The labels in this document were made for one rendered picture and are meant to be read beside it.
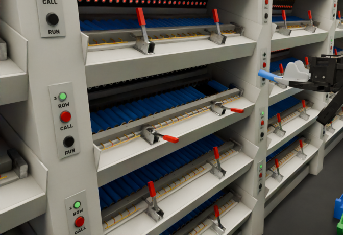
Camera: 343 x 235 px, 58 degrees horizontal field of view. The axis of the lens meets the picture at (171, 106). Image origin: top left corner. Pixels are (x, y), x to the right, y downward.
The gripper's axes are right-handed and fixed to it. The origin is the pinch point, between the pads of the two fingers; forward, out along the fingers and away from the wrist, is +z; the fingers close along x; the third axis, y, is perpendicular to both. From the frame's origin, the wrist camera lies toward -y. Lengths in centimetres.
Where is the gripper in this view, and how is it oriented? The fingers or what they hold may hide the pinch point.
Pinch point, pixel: (280, 80)
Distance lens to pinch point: 87.8
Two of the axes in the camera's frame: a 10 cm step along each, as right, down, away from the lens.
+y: -0.3, -9.6, -2.6
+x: -6.7, 2.1, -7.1
